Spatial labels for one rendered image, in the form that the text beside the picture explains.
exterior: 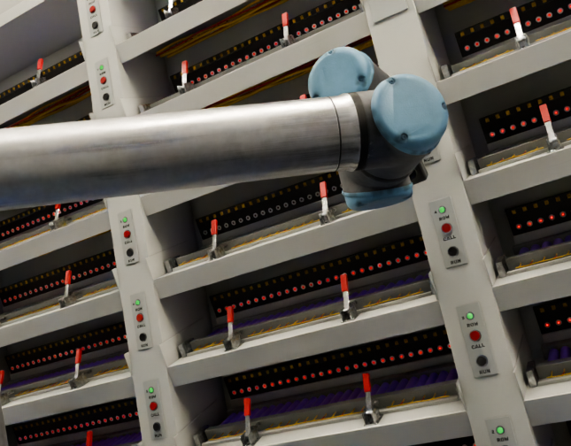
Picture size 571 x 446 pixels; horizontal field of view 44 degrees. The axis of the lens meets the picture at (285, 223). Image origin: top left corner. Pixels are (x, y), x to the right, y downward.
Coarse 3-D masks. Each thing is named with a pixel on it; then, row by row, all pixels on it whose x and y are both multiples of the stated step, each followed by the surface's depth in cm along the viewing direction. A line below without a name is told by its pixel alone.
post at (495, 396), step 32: (384, 32) 133; (416, 32) 130; (384, 64) 132; (416, 64) 129; (448, 128) 125; (448, 160) 124; (416, 192) 127; (448, 192) 124; (480, 224) 126; (480, 256) 120; (448, 288) 122; (480, 288) 119; (448, 320) 121; (512, 320) 126; (512, 352) 118; (480, 384) 118; (512, 384) 115; (480, 416) 117; (512, 416) 115
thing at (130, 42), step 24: (192, 0) 178; (216, 0) 154; (240, 0) 152; (264, 0) 167; (288, 0) 164; (168, 24) 159; (192, 24) 157; (216, 24) 166; (120, 48) 165; (144, 48) 163; (168, 48) 181
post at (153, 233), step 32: (128, 0) 177; (128, 64) 169; (160, 64) 182; (96, 96) 167; (128, 96) 165; (160, 224) 161; (192, 224) 173; (128, 288) 156; (128, 320) 155; (160, 320) 151; (192, 320) 161; (160, 352) 150; (160, 384) 149; (192, 384) 155; (192, 416) 151; (224, 416) 162
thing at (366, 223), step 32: (256, 224) 162; (320, 224) 140; (352, 224) 132; (384, 224) 130; (160, 256) 157; (224, 256) 147; (256, 256) 142; (288, 256) 139; (160, 288) 152; (192, 288) 149
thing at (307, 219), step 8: (336, 208) 141; (344, 208) 140; (304, 216) 145; (312, 216) 143; (280, 224) 147; (288, 224) 146; (296, 224) 145; (304, 224) 144; (256, 232) 149; (264, 232) 148; (272, 232) 148; (280, 232) 147; (232, 240) 152; (240, 240) 151; (248, 240) 150; (256, 240) 148; (208, 248) 155; (224, 248) 153; (232, 248) 150; (184, 256) 157; (192, 256) 157; (200, 256) 156; (184, 264) 156
